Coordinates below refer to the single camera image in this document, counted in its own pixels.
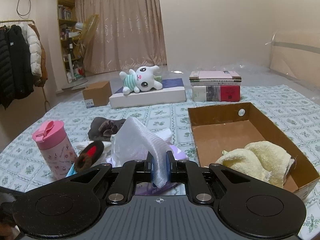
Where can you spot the beige patterned curtain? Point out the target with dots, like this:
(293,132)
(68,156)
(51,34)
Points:
(129,34)

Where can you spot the white bunny plush toy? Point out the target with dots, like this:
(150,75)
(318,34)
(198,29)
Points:
(141,80)

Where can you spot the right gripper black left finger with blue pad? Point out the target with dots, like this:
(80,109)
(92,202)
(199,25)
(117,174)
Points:
(127,177)

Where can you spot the white puffer jacket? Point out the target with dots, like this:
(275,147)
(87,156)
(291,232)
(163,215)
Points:
(33,43)

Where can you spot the brown cardboard tray box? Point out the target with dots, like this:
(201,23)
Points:
(227,127)

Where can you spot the standing electric fan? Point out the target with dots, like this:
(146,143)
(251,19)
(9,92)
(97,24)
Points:
(82,45)

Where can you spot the purple tissue pack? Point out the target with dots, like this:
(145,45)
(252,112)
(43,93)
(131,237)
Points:
(160,189)

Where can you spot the white mesh drawstring bag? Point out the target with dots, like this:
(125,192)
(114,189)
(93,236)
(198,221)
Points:
(134,141)

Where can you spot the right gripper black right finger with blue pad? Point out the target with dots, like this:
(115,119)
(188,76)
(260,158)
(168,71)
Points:
(189,173)

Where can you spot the small brown cardboard box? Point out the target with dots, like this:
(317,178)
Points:
(97,94)

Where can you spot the pink top book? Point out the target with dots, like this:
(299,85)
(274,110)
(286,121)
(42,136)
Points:
(214,75)

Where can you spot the white blue flat box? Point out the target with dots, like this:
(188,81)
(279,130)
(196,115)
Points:
(173,92)

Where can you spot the wooden bookshelf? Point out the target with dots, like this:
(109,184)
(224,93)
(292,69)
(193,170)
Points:
(69,29)

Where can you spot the pale yellow towel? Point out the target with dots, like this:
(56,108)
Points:
(261,160)

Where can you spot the brown velvet scrunchie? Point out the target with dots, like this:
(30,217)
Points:
(108,128)

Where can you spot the white cloth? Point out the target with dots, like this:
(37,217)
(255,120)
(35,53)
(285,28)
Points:
(79,146)

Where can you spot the black down jacket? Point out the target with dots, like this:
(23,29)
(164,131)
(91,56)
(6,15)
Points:
(16,76)

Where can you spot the brown jacket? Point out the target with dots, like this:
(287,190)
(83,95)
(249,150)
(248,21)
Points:
(40,81)

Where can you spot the black red plush earmuff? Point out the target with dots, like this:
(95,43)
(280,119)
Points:
(89,156)

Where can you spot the dark grey cloth pouch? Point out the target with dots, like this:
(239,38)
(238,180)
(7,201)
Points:
(95,135)

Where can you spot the floral green white tablecloth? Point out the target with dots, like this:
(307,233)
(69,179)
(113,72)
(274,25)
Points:
(23,167)

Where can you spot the pink tumbler cup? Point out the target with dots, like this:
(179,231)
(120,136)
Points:
(55,147)

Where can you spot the green small box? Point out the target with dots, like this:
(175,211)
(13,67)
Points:
(158,78)

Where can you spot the thick red grey book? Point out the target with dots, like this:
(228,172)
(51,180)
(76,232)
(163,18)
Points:
(216,93)

